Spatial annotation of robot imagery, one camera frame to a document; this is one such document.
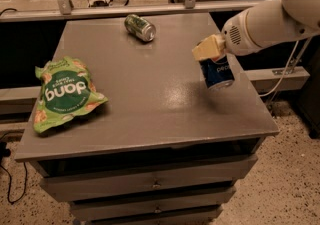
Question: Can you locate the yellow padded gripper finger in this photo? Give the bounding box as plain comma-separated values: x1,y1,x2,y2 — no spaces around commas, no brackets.
192,34,226,61

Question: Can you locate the blue pepsi can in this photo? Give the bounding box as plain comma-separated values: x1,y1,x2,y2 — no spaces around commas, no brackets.
199,57,234,90

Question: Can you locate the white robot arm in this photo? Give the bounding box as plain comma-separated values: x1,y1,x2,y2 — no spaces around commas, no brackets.
192,0,320,61

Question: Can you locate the green soda can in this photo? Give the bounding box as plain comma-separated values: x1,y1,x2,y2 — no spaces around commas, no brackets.
124,14,156,42

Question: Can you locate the grey drawer cabinet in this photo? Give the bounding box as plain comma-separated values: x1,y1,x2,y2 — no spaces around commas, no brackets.
15,13,278,225

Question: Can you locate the green dang chips bag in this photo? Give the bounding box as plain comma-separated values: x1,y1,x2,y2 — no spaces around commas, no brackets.
33,56,108,134

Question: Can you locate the white cable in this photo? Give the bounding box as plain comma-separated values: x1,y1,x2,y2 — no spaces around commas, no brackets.
259,40,301,98

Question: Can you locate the black cable on floor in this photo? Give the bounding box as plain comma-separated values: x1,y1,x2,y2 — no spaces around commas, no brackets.
0,142,28,205

